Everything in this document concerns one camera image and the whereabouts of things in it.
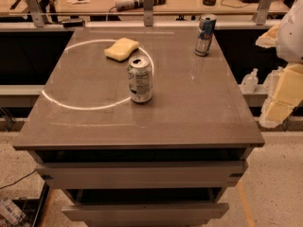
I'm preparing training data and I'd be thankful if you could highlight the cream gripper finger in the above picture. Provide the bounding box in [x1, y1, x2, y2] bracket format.
[256, 25, 279, 48]
[258, 62, 303, 129]

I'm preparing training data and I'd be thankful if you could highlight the redbull can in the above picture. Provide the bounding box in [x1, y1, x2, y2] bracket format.
[195, 14, 217, 57]

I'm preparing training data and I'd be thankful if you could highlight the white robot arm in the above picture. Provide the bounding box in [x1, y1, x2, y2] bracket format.
[256, 0, 303, 128]

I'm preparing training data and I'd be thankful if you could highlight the green white 7up can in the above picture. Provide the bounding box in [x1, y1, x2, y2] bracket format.
[128, 55, 152, 103]

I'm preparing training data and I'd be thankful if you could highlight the yellow sponge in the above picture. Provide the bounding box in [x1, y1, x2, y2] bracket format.
[104, 38, 139, 61]

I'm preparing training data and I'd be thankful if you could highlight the lower grey drawer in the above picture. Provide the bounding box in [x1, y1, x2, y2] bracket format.
[62, 202, 229, 227]

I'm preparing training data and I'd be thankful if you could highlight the grey drawer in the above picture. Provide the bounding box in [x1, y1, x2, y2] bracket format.
[36, 161, 248, 189]
[62, 202, 229, 227]

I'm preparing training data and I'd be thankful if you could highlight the upper grey drawer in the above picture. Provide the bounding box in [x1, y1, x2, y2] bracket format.
[36, 161, 248, 189]

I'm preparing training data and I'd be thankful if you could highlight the black floor basket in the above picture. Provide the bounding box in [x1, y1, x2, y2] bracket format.
[0, 183, 49, 227]

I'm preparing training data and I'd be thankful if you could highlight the right metal bracket post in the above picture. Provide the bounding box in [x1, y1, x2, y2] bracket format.
[253, 0, 273, 26]

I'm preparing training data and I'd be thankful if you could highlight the metal bracket post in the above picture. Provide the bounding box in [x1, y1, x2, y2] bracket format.
[25, 0, 45, 27]
[253, 0, 273, 26]
[143, 0, 153, 26]

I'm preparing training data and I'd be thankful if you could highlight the middle metal bracket post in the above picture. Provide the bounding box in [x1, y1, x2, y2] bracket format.
[143, 0, 153, 26]

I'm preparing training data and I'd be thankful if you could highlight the left metal bracket post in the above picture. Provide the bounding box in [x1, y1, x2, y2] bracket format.
[25, 0, 45, 27]

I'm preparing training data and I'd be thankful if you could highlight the black floor cable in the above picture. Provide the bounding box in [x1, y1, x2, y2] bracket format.
[0, 169, 37, 191]

